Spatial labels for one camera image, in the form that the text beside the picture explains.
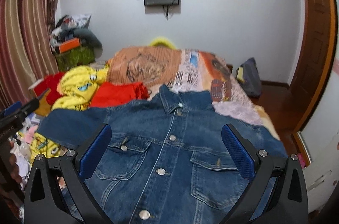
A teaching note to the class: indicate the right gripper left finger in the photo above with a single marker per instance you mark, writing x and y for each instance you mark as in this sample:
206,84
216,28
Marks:
44,202

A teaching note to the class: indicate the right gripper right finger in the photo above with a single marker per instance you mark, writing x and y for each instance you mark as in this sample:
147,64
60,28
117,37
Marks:
276,192

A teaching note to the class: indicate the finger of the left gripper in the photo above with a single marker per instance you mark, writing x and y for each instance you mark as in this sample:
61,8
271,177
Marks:
13,117

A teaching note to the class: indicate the blue denim jacket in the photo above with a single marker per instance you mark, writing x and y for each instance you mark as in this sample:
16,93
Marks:
165,161

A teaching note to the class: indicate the white wardrobe door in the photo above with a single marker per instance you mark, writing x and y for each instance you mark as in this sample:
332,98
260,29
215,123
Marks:
321,138

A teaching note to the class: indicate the yellow cartoon print blanket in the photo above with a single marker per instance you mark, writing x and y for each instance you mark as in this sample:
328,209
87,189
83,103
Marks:
78,86

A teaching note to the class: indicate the orange box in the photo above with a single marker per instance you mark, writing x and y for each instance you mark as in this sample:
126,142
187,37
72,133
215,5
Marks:
68,45

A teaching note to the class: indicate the red cloth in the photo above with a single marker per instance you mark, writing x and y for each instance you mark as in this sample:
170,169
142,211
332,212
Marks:
110,95

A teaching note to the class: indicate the grey garment on pile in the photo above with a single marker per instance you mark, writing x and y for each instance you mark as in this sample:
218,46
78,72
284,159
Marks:
87,38

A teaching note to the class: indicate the striped red beige curtain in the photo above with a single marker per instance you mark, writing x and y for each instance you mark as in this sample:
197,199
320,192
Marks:
26,55

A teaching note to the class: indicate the dark blue bag on floor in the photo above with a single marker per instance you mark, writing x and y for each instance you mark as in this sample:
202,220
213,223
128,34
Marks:
248,77

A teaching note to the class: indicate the printed bed blanket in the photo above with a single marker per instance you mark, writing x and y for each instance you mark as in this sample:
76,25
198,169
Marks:
187,70

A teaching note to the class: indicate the yellow plush item behind bed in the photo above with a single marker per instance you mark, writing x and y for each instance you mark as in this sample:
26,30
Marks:
162,42

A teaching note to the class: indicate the brown wooden door frame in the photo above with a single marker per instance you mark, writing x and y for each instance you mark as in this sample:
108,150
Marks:
314,58

